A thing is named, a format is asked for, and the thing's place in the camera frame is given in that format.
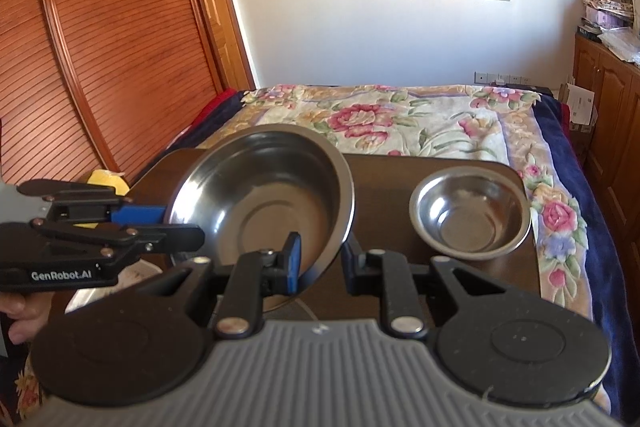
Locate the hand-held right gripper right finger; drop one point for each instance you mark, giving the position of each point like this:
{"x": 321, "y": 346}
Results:
{"x": 351, "y": 269}

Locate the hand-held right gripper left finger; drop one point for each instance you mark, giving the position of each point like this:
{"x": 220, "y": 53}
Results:
{"x": 295, "y": 257}

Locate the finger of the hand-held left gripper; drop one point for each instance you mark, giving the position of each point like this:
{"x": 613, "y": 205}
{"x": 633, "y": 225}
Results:
{"x": 140, "y": 214}
{"x": 182, "y": 238}

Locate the large steel bowl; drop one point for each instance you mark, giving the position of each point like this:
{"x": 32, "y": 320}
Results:
{"x": 265, "y": 197}

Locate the small steel bowl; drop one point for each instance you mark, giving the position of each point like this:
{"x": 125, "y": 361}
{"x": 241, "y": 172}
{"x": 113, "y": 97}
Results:
{"x": 470, "y": 217}

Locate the person's left hand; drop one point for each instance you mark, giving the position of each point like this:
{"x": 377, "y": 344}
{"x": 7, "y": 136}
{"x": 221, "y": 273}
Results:
{"x": 22, "y": 312}

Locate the yellow plush toy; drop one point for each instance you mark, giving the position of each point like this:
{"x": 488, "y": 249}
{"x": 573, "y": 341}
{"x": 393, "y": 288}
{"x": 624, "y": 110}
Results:
{"x": 107, "y": 181}

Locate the red cloth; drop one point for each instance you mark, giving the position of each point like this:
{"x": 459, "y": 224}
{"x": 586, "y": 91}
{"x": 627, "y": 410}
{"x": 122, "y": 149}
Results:
{"x": 215, "y": 107}

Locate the floral blanket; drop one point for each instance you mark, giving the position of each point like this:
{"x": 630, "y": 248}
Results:
{"x": 430, "y": 122}

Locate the wooden slatted wardrobe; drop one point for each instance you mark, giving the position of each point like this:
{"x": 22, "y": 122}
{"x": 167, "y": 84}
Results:
{"x": 100, "y": 32}

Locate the navy blue blanket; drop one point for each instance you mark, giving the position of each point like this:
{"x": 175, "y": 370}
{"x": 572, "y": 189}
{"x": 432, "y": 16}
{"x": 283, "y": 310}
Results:
{"x": 600, "y": 217}

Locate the white paper box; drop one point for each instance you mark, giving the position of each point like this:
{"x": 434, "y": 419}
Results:
{"x": 579, "y": 104}

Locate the wooden cabinet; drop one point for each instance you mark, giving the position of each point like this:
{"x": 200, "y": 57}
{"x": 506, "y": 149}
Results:
{"x": 612, "y": 117}

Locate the stack of boxes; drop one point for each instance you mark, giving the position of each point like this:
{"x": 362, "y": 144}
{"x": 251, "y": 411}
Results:
{"x": 597, "y": 23}

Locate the clear plastic bags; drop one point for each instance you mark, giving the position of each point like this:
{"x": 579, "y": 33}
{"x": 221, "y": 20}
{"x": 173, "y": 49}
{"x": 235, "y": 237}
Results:
{"x": 622, "y": 46}

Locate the floral cloth bundle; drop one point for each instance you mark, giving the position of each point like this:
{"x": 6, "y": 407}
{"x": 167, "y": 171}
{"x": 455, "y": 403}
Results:
{"x": 605, "y": 2}

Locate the wall socket strip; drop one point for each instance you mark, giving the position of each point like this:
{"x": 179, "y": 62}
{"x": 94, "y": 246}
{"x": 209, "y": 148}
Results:
{"x": 500, "y": 78}

